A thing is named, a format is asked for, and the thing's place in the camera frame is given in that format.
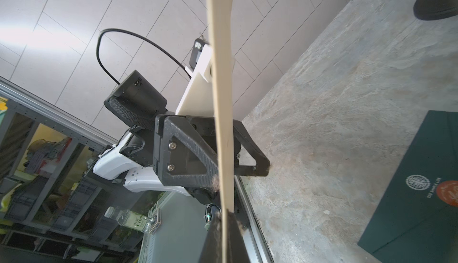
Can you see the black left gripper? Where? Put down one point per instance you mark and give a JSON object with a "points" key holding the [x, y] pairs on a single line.
{"points": [[163, 151]]}

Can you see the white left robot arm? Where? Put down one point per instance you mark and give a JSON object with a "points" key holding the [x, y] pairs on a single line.
{"points": [[163, 151]]}

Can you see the dark green envelope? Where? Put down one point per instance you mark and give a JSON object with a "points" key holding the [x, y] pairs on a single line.
{"points": [[416, 220]]}

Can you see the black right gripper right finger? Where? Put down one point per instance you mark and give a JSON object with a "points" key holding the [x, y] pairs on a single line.
{"points": [[236, 249]]}

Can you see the metal base rail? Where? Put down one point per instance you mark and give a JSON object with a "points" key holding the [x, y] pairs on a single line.
{"points": [[253, 236]]}

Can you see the beige tan envelope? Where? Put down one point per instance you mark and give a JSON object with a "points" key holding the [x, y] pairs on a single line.
{"points": [[219, 13]]}

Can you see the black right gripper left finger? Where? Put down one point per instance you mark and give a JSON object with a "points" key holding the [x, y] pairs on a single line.
{"points": [[212, 247]]}

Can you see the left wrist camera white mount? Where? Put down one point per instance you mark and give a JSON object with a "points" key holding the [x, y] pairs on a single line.
{"points": [[197, 99]]}

